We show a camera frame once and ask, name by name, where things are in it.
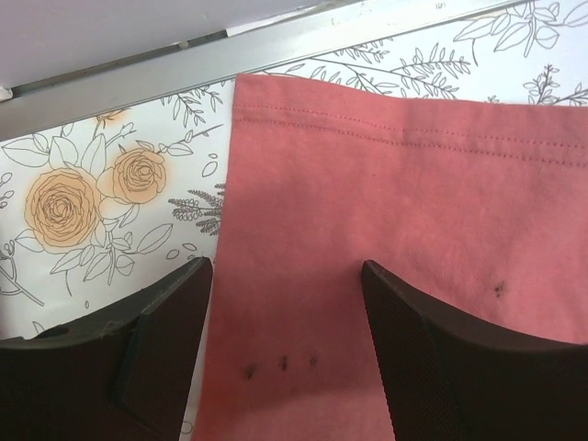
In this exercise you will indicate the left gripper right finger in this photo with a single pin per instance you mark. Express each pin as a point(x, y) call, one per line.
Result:
point(448, 375)

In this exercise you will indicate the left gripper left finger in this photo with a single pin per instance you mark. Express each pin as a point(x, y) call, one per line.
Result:
point(120, 373)

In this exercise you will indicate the dusty pink t shirt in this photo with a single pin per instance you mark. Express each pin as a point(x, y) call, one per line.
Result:
point(482, 206)

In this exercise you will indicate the floral patterned table mat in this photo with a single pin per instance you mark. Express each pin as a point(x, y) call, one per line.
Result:
point(92, 211)

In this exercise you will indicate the aluminium frame rail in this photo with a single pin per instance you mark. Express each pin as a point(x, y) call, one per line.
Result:
point(128, 82)

